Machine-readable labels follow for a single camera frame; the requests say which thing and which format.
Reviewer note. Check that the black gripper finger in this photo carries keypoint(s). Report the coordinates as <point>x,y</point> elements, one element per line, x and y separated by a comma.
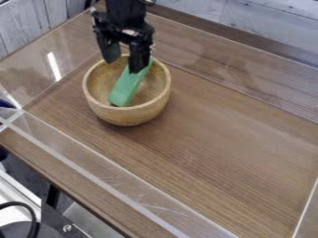
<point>108,45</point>
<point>139,55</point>

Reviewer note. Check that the clear acrylic tray wall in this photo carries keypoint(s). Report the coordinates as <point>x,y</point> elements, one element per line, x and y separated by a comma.
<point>118,197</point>

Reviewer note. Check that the green rectangular block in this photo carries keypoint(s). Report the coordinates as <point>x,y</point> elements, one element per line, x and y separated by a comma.
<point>125,86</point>

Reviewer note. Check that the black table leg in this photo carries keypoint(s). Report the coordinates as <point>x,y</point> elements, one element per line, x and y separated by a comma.
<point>52,196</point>

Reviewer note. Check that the brown wooden bowl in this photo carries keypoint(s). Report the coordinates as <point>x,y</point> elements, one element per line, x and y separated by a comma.
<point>148,101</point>

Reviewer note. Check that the clear acrylic corner bracket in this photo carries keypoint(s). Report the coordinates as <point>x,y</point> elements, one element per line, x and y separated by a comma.
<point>93,12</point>

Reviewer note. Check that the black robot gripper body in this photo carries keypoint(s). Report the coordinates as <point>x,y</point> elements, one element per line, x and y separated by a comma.
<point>122,18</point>

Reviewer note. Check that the black metal bracket with screw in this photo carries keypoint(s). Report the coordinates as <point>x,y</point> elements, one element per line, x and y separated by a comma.
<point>56,226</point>

